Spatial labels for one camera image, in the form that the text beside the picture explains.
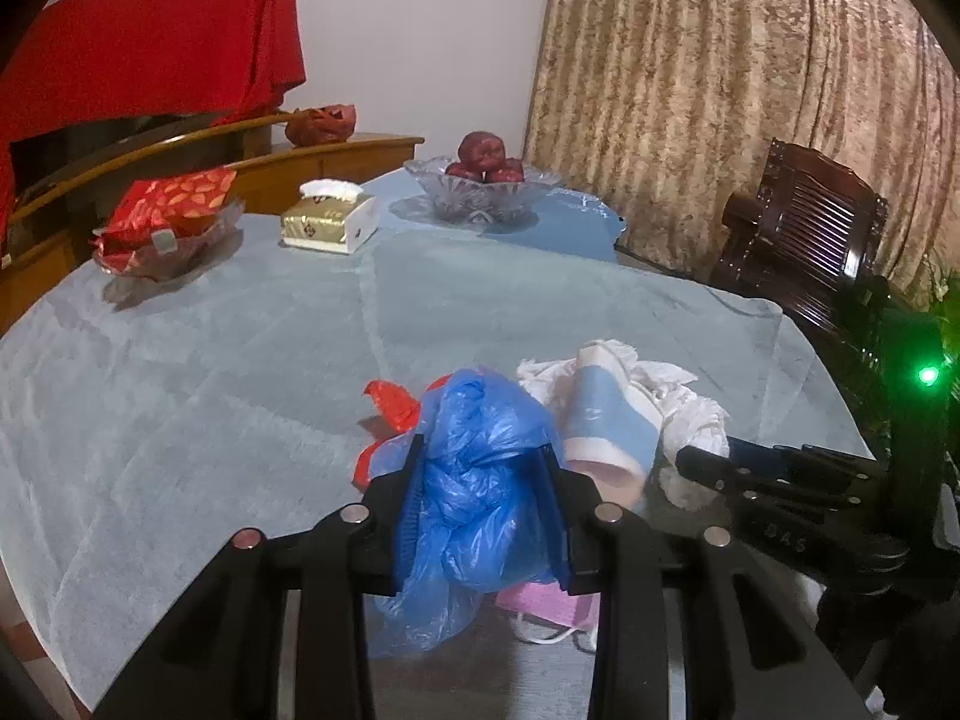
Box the dark wooden armchair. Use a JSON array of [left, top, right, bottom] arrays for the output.
[[709, 137, 890, 361]]

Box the blue tablecloth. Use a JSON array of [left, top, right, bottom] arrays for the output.
[[360, 169, 629, 265]]

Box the red cloth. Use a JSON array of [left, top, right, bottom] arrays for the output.
[[0, 0, 307, 218]]

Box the grey tablecloth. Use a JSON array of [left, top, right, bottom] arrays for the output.
[[0, 214, 875, 720]]

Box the pink face mask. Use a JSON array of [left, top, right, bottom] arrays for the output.
[[495, 577, 601, 650]]

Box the gold and white tissue box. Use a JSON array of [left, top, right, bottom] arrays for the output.
[[280, 178, 378, 256]]

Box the blue plastic bag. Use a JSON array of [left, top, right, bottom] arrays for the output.
[[371, 367, 567, 657]]

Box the wooden chair backrest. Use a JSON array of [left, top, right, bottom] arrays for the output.
[[9, 117, 275, 222]]

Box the white tissue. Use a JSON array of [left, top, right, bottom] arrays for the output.
[[516, 340, 732, 511]]

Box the wooden cabinet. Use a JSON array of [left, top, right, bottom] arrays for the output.
[[0, 116, 426, 335]]

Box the glass dish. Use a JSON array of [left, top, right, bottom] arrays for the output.
[[91, 199, 245, 282]]

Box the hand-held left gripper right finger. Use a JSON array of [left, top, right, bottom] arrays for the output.
[[536, 444, 890, 720]]

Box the black television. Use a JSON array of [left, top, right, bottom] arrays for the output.
[[11, 112, 218, 203]]

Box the glass fruit bowl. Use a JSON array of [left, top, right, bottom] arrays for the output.
[[403, 156, 562, 226]]

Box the red bag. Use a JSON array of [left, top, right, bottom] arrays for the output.
[[283, 105, 358, 147]]

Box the red patterned packet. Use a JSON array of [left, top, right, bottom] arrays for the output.
[[101, 167, 239, 256]]

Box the blue and white paper cup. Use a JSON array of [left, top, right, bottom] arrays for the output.
[[562, 341, 665, 507]]

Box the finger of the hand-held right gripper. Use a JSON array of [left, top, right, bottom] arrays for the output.
[[675, 445, 863, 511], [726, 436, 890, 477]]

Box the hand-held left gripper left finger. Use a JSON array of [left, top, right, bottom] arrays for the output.
[[94, 435, 428, 720]]

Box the beige patterned curtain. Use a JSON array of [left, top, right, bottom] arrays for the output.
[[521, 0, 960, 308]]

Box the red plastic wrapper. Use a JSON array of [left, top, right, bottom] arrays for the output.
[[352, 380, 425, 488]]

